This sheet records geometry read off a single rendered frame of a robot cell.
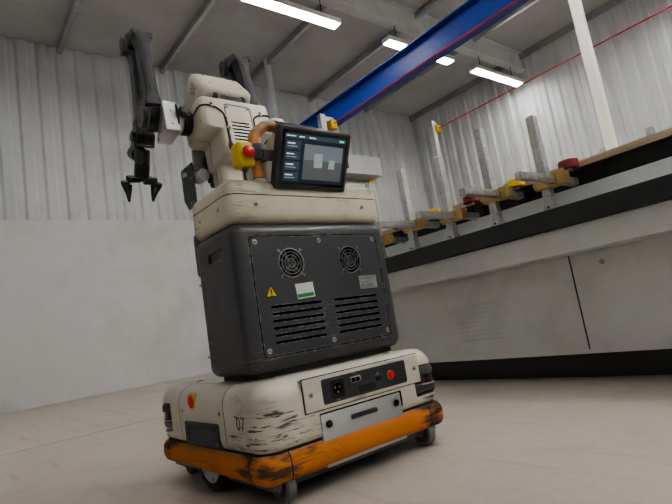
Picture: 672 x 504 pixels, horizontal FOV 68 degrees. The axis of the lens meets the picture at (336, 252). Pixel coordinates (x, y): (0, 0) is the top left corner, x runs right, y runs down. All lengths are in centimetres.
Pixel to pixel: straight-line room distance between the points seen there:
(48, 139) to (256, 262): 697
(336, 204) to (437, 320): 144
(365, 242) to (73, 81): 743
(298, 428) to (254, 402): 12
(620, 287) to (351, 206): 122
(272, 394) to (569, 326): 154
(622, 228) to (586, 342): 56
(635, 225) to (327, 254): 114
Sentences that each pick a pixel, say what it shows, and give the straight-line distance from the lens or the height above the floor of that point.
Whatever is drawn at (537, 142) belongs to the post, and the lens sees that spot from 224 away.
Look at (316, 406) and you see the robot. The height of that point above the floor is 20.
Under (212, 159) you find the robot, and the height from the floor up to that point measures 103.
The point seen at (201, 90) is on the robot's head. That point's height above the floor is 128.
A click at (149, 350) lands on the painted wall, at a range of 779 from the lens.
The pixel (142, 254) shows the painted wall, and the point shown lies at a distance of 794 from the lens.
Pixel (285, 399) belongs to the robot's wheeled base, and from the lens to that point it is 124.
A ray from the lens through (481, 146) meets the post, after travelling 238.
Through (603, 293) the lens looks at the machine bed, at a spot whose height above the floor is 34.
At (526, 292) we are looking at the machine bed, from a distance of 250.
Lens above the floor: 38
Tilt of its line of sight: 8 degrees up
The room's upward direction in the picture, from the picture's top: 9 degrees counter-clockwise
